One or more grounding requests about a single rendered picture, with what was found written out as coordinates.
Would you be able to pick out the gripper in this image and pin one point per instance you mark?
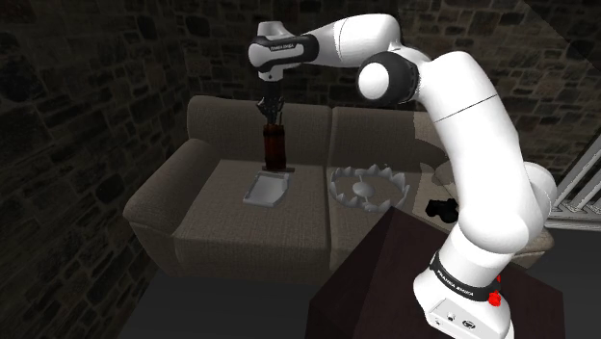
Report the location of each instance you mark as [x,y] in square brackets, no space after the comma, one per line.
[272,92]

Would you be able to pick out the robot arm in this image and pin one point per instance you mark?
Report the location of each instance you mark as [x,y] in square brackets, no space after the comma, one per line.
[474,155]

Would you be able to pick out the dark red cylindrical bottle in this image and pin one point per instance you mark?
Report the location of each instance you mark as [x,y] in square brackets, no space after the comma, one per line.
[274,148]

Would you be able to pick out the grey rectangular tray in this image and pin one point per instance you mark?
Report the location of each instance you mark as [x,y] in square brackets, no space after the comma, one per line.
[266,190]

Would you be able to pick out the beige fabric sofa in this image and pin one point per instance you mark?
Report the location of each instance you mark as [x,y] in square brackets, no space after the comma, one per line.
[244,230]

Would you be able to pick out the small black object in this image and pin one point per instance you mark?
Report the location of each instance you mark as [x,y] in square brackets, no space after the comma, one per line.
[441,210]

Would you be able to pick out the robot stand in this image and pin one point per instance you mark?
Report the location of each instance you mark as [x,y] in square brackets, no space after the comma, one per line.
[375,291]

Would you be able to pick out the white railing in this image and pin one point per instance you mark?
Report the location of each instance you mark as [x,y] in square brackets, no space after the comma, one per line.
[580,187]

